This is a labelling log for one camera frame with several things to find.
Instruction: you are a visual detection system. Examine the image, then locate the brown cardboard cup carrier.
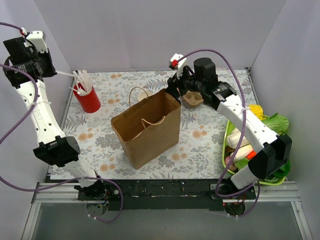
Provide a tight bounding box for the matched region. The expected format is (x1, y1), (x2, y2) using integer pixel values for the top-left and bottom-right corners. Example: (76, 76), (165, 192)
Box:
(182, 91), (204, 109)

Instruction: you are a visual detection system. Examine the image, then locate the single white paper straw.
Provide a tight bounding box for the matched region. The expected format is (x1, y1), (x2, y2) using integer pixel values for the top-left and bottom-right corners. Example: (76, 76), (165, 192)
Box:
(56, 70), (74, 78)

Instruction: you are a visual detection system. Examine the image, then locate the brown paper coffee cup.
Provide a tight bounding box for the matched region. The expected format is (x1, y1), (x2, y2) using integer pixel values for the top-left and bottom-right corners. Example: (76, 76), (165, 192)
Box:
(137, 90), (153, 102)

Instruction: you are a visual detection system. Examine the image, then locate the brown paper bag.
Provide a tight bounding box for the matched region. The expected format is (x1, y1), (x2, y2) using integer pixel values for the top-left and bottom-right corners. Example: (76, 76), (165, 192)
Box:
(110, 89), (181, 170)

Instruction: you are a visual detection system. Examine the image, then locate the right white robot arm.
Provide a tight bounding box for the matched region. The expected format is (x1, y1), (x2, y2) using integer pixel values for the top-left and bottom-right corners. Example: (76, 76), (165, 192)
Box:
(165, 53), (292, 199)

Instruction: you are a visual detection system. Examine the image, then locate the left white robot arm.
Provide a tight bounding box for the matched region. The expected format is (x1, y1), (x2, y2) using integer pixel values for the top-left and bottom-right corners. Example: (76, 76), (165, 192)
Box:
(2, 36), (107, 200)

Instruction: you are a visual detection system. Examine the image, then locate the red plastic cup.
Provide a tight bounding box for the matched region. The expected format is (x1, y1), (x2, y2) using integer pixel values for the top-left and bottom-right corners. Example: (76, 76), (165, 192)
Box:
(73, 85), (101, 113)

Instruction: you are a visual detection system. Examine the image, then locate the small white toy cabbage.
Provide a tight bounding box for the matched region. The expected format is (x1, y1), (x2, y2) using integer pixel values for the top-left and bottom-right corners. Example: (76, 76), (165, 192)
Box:
(226, 128), (253, 161)

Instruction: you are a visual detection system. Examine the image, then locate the yellow toy napa cabbage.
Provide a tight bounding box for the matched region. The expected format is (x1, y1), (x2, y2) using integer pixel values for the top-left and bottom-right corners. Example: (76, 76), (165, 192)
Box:
(248, 104), (264, 121)

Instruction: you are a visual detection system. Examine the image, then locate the green plastic basket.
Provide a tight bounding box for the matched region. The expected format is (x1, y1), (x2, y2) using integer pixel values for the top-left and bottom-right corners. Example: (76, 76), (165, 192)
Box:
(221, 115), (286, 186)

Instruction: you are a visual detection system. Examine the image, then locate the purple toy onion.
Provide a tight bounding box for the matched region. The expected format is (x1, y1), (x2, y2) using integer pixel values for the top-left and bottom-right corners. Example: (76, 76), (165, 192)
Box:
(224, 155), (237, 172)

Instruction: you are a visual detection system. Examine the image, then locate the green toy cabbage head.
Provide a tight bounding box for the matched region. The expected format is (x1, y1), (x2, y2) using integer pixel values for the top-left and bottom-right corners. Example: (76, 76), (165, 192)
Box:
(235, 158), (250, 171)

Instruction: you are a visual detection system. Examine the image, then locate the red toy chili pepper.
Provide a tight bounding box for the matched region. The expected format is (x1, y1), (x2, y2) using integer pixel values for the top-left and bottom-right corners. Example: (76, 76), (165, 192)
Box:
(246, 151), (256, 160)

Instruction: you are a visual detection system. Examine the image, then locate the green toy napa cabbage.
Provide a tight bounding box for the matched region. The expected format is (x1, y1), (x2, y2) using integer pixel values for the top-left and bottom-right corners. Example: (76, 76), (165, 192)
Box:
(262, 113), (290, 136)

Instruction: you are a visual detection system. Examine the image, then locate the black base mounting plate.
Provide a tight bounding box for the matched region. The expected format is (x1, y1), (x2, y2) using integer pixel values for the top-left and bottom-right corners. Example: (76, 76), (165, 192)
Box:
(77, 178), (257, 212)

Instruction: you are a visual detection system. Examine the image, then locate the dark green toy leafy vegetable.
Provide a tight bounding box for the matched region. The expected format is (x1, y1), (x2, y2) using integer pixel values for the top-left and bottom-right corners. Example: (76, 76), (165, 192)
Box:
(273, 160), (291, 178)

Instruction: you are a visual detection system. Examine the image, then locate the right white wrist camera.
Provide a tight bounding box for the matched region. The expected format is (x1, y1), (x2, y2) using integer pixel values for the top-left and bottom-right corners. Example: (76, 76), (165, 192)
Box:
(168, 53), (187, 79)

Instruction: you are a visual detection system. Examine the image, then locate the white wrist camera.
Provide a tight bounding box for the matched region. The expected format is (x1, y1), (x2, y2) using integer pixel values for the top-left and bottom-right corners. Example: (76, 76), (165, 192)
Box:
(168, 53), (187, 79)
(26, 30), (49, 54)

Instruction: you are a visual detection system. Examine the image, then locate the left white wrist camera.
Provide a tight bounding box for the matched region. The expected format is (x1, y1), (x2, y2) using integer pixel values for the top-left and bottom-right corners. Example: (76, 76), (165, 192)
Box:
(26, 30), (49, 54)

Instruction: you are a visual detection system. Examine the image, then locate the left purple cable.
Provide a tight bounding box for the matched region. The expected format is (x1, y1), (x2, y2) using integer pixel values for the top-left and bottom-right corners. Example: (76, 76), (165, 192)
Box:
(0, 21), (125, 223)

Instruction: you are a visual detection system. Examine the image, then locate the aluminium frame rail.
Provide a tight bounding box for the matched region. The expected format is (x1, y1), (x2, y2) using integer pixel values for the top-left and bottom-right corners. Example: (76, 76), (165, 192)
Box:
(22, 181), (313, 240)

